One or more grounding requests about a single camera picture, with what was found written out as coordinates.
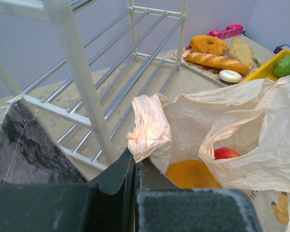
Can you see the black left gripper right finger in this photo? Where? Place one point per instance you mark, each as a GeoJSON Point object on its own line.
{"type": "Point", "coordinates": [161, 206]}

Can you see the orange ring doughnut bread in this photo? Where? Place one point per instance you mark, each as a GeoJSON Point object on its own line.
{"type": "Point", "coordinates": [208, 44]}

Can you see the baguette bread loaf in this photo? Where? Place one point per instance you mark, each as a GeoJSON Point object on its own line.
{"type": "Point", "coordinates": [218, 62]}

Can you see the large brown muffin bread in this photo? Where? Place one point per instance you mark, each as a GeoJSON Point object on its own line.
{"type": "Point", "coordinates": [191, 174]}

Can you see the yellow plastic bin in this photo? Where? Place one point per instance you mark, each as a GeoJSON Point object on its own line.
{"type": "Point", "coordinates": [266, 70]}

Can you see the white metal shoe rack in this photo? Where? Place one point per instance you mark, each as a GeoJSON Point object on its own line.
{"type": "Point", "coordinates": [76, 100]}

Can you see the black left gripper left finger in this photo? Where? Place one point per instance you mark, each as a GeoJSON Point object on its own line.
{"type": "Point", "coordinates": [104, 204]}

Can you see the green custard apple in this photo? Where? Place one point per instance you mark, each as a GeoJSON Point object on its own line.
{"type": "Point", "coordinates": [282, 67]}

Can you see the red apple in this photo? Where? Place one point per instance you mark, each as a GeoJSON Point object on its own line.
{"type": "Point", "coordinates": [225, 153]}

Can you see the purple box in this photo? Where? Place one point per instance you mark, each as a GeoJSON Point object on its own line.
{"type": "Point", "coordinates": [281, 47]}

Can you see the pink box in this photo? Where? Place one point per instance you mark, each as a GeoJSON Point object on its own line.
{"type": "Point", "coordinates": [230, 31]}

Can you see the translucent orange plastic bag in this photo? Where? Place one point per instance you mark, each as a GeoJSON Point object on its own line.
{"type": "Point", "coordinates": [252, 118]}

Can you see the cream canvas tote bag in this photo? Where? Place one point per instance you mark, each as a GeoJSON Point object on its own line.
{"type": "Point", "coordinates": [27, 154]}

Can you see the white glazed doughnut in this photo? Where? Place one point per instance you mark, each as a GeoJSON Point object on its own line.
{"type": "Point", "coordinates": [230, 76]}

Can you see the tan triangular pastry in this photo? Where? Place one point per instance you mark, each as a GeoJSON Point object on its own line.
{"type": "Point", "coordinates": [241, 52]}

